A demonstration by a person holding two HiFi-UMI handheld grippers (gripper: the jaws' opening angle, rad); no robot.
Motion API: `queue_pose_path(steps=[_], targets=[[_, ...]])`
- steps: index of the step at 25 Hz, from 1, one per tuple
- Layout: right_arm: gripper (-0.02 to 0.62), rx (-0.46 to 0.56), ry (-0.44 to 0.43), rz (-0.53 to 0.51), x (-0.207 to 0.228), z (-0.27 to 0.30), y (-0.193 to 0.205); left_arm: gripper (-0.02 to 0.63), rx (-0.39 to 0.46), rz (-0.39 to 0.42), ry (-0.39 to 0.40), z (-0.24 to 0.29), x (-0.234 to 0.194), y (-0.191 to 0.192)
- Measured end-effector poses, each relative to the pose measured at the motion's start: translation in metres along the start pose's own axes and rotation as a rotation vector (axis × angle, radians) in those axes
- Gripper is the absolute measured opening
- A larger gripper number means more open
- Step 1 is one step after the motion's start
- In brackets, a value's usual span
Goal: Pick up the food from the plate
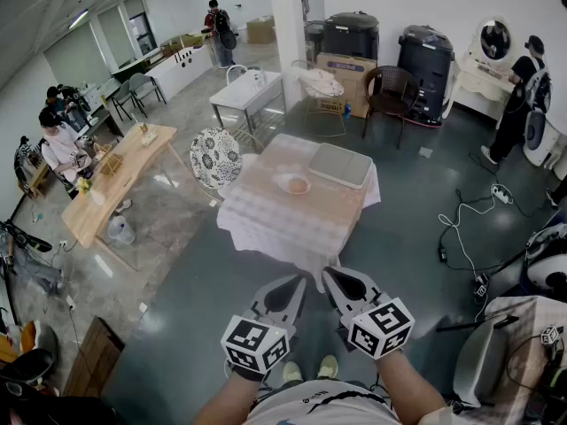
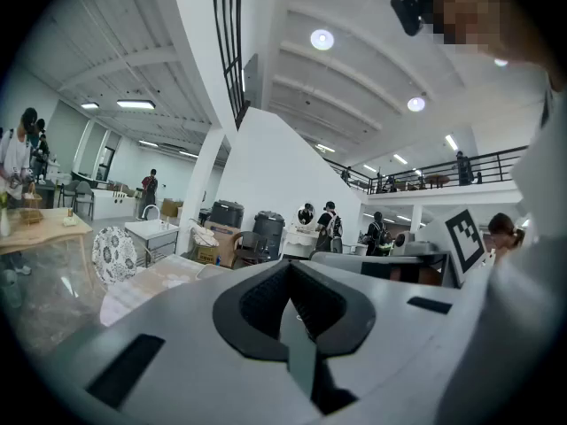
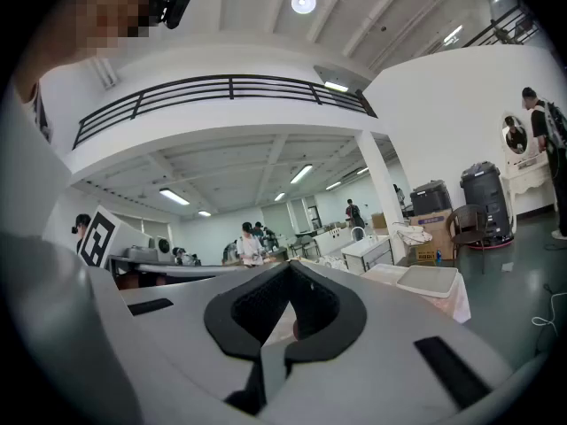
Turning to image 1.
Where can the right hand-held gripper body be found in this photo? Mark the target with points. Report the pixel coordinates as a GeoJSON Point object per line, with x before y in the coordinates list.
{"type": "Point", "coordinates": [381, 330]}

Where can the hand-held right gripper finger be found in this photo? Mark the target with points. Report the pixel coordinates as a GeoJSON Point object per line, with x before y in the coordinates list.
{"type": "Point", "coordinates": [333, 295]}
{"type": "Point", "coordinates": [371, 287]}

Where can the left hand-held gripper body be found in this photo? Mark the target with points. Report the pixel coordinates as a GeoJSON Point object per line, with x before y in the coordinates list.
{"type": "Point", "coordinates": [252, 341]}

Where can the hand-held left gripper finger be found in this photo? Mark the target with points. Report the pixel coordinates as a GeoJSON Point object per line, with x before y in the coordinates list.
{"type": "Point", "coordinates": [261, 292]}
{"type": "Point", "coordinates": [300, 301]}

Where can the brown bread bun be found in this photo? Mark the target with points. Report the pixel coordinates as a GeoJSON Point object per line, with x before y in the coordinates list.
{"type": "Point", "coordinates": [298, 186]}

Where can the white bowl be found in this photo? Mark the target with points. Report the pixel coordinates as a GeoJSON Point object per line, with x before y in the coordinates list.
{"type": "Point", "coordinates": [283, 182]}

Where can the person's left forearm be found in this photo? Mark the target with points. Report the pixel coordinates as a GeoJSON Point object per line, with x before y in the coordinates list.
{"type": "Point", "coordinates": [230, 399]}

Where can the person's right forearm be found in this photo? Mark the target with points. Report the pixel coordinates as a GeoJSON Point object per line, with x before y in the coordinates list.
{"type": "Point", "coordinates": [407, 388]}

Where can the person's left shoe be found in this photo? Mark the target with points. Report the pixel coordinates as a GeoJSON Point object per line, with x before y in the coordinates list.
{"type": "Point", "coordinates": [292, 372]}

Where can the person's shoe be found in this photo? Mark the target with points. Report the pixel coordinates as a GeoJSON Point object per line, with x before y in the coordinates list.
{"type": "Point", "coordinates": [292, 372]}
{"type": "Point", "coordinates": [328, 367]}

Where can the person's black trousers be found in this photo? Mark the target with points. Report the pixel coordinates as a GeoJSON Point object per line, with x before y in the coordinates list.
{"type": "Point", "coordinates": [283, 390]}

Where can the person's right shoe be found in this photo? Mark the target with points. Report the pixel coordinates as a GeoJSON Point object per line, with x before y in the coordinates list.
{"type": "Point", "coordinates": [328, 367]}

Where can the table with checked tablecloth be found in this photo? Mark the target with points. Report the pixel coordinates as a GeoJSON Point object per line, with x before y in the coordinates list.
{"type": "Point", "coordinates": [283, 224]}

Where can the black power adapter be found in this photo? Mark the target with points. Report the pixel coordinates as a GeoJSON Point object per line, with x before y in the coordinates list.
{"type": "Point", "coordinates": [443, 254]}

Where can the person's white shirt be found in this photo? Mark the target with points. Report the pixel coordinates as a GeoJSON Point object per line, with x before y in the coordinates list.
{"type": "Point", "coordinates": [323, 407]}

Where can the grey shell chair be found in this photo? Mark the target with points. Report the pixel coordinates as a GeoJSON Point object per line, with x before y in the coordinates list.
{"type": "Point", "coordinates": [480, 361]}

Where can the small black tagged device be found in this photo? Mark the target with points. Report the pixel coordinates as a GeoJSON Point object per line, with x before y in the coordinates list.
{"type": "Point", "coordinates": [481, 288]}

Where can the grey divided tray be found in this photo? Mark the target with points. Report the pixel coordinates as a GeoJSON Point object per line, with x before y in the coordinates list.
{"type": "Point", "coordinates": [339, 164]}

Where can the floral round-back chair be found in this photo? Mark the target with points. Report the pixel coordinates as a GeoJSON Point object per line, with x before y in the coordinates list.
{"type": "Point", "coordinates": [215, 157]}

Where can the grey paper scrap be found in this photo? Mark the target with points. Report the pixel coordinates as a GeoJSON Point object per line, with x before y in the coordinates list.
{"type": "Point", "coordinates": [425, 152]}

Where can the cloth-covered side table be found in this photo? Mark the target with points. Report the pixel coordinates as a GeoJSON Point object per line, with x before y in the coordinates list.
{"type": "Point", "coordinates": [527, 321]}

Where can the clear water jug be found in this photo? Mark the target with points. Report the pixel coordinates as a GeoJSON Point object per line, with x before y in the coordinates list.
{"type": "Point", "coordinates": [121, 230]}

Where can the white power strip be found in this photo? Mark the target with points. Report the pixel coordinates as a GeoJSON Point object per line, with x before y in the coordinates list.
{"type": "Point", "coordinates": [500, 193]}

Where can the dark wooden board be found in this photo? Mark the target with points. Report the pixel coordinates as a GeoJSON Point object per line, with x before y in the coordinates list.
{"type": "Point", "coordinates": [90, 357]}

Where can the blue bottle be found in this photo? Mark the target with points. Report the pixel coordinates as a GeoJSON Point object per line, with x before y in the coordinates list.
{"type": "Point", "coordinates": [347, 111]}

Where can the long wooden table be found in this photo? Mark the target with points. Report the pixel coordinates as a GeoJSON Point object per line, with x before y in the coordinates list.
{"type": "Point", "coordinates": [111, 193]}

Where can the white vase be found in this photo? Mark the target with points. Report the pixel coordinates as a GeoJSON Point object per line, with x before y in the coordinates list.
{"type": "Point", "coordinates": [98, 197]}

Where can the pale tissue box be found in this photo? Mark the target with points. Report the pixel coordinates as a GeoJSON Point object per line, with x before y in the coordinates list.
{"type": "Point", "coordinates": [150, 137]}

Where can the brown wicker chair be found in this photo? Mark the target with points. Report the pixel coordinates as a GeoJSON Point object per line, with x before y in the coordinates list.
{"type": "Point", "coordinates": [392, 89]}

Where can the small gold cup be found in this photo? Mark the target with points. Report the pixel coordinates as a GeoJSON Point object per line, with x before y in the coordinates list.
{"type": "Point", "coordinates": [143, 127]}

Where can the yellow flowers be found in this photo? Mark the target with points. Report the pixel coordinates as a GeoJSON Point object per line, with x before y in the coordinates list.
{"type": "Point", "coordinates": [83, 185]}

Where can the cardboard box purple label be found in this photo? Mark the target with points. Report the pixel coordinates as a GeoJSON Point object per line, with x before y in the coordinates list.
{"type": "Point", "coordinates": [350, 78]}

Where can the clear pump bottle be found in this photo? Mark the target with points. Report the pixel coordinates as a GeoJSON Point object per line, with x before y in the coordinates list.
{"type": "Point", "coordinates": [260, 78]}

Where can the grey seat orange cushion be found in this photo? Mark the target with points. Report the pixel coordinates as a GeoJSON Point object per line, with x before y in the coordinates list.
{"type": "Point", "coordinates": [35, 343]}

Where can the tall black machine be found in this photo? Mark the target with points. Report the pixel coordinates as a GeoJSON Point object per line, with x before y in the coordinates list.
{"type": "Point", "coordinates": [425, 73]}

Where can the white chair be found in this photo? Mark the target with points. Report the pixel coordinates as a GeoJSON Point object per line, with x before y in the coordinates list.
{"type": "Point", "coordinates": [236, 71]}

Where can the dark desk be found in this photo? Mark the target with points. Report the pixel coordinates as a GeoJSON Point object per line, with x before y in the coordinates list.
{"type": "Point", "coordinates": [106, 124]}

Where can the white vanity with mirror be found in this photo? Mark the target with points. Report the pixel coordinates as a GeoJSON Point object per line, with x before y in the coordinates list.
{"type": "Point", "coordinates": [478, 78]}

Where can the white counter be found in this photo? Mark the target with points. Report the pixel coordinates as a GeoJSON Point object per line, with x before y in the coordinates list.
{"type": "Point", "coordinates": [181, 71]}

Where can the black appliance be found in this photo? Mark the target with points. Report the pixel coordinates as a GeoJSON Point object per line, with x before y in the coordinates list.
{"type": "Point", "coordinates": [352, 36]}

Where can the plain cardboard box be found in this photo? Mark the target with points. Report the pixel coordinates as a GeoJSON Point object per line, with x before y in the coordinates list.
{"type": "Point", "coordinates": [260, 30]}

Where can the ceiling strip light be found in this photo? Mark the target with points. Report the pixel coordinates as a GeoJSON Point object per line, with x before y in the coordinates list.
{"type": "Point", "coordinates": [78, 19]}

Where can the wooden frame rack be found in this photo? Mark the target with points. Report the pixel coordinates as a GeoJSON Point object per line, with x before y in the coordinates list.
{"type": "Point", "coordinates": [111, 165]}

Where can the white metal-frame table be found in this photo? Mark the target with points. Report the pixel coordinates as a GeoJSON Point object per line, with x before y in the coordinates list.
{"type": "Point", "coordinates": [246, 89]}

